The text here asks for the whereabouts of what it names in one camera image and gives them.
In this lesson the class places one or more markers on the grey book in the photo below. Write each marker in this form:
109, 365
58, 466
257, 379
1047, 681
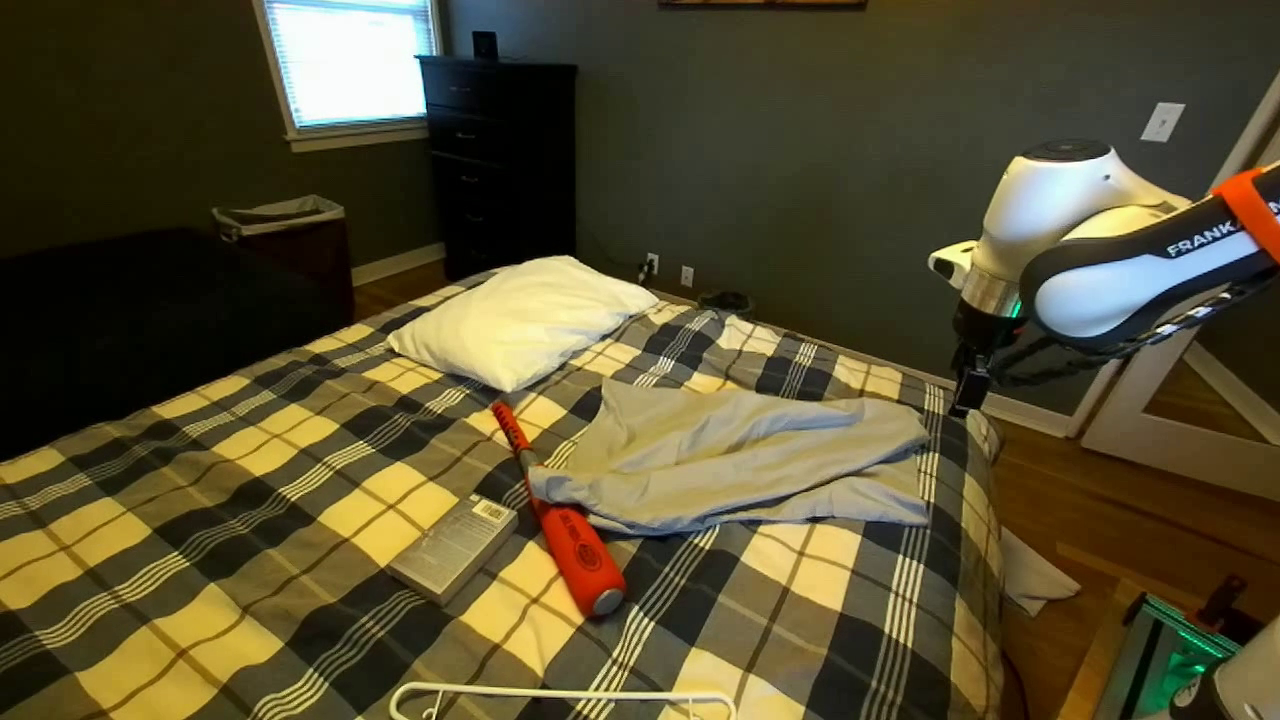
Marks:
454, 547

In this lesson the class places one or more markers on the white door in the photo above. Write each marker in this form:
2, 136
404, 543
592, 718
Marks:
1160, 443

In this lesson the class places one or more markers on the dark laundry hamper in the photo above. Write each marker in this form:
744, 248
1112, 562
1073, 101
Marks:
287, 245

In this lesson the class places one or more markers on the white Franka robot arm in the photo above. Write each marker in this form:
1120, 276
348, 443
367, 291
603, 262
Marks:
1066, 213

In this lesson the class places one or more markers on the plaid bed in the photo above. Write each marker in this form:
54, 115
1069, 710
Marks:
201, 535

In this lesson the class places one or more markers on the black dresser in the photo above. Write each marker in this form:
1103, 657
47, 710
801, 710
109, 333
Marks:
503, 163

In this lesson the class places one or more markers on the white light switch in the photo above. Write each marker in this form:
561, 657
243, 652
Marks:
1160, 122

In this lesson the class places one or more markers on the white bed sheet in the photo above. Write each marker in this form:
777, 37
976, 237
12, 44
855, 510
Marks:
1035, 575

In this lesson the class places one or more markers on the grey box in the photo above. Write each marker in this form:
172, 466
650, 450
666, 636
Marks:
1254, 681

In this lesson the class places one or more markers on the bright window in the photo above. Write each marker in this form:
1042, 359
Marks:
348, 62

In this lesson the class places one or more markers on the white pillow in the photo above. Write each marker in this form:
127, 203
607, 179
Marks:
520, 320

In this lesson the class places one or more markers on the red baseball bat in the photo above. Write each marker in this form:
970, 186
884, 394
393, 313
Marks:
580, 562

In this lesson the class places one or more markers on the white wall outlet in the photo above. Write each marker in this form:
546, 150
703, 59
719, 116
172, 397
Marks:
652, 267
686, 273

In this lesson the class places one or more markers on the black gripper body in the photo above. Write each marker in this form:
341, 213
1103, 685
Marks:
1005, 350

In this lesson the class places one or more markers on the small dark object on dresser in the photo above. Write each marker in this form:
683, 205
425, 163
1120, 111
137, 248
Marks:
486, 44

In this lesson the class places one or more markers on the green metal item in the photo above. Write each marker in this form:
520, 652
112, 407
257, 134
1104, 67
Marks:
1160, 663

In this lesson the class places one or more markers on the grey cloth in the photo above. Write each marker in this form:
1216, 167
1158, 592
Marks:
721, 454

